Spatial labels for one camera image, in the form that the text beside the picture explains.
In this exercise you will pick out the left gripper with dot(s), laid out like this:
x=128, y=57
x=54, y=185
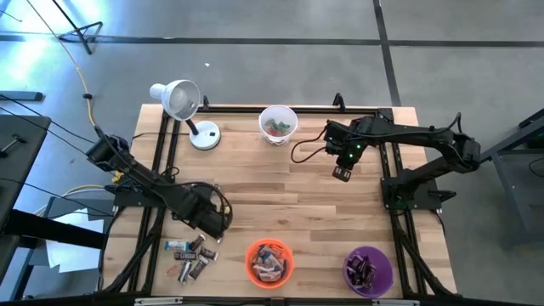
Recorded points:
x=204, y=212

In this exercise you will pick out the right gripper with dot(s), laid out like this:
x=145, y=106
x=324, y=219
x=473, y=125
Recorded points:
x=344, y=144

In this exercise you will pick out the blue white candy bar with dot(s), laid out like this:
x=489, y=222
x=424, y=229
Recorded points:
x=176, y=245
x=272, y=276
x=258, y=257
x=260, y=268
x=278, y=263
x=268, y=254

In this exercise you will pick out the green clear candy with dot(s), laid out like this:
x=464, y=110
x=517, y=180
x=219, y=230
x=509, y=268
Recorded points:
x=284, y=126
x=270, y=123

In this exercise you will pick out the red clear candy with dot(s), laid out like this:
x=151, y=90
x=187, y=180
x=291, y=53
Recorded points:
x=275, y=132
x=173, y=270

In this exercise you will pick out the white plastic bucket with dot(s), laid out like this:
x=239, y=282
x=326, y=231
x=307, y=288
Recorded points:
x=265, y=134

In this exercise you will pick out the purple plastic basket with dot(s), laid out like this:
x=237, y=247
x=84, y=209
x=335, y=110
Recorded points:
x=384, y=280

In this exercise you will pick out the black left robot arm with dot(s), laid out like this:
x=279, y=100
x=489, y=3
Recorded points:
x=140, y=178

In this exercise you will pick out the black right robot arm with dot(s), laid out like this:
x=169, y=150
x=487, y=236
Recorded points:
x=425, y=138

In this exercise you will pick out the silver dark candy bar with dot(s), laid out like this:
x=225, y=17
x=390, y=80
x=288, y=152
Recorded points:
x=184, y=272

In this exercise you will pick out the black table clamp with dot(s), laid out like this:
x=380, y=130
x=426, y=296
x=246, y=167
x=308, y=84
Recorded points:
x=338, y=101
x=206, y=103

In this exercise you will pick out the white desk lamp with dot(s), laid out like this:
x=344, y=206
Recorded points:
x=205, y=136

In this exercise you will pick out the orange plastic basket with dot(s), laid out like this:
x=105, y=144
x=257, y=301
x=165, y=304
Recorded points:
x=251, y=278

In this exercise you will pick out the white paper sheets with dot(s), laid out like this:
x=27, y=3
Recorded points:
x=72, y=259

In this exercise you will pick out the dark grey panel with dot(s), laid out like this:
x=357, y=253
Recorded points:
x=64, y=206

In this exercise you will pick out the black metal beam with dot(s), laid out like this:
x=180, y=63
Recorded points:
x=51, y=231

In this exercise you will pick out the black metal desk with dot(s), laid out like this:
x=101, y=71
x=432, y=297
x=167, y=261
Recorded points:
x=510, y=144

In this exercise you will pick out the black side table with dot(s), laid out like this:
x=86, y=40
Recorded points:
x=21, y=170

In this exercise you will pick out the black hand tool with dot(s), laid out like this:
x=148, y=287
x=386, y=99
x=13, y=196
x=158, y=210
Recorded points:
x=13, y=144

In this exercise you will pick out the black flat bar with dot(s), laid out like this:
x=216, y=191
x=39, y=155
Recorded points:
x=21, y=96

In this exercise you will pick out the black tripod stand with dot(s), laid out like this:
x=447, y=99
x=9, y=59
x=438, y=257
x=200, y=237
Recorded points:
x=75, y=32

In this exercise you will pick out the silver metal bracket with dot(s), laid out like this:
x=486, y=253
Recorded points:
x=157, y=301
x=395, y=302

